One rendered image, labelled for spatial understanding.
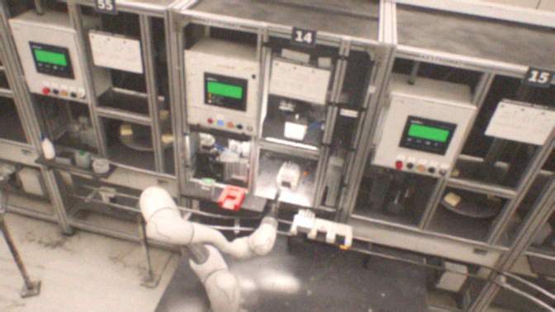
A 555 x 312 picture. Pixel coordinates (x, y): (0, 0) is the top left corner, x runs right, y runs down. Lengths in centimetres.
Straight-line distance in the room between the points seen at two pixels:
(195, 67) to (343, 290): 154
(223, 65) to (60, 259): 219
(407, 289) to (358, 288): 31
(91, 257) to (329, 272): 195
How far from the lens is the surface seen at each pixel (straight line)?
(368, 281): 270
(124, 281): 349
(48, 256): 382
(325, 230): 264
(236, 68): 226
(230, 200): 267
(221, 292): 222
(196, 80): 238
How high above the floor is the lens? 275
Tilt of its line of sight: 37 degrees down
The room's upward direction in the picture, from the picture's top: 6 degrees clockwise
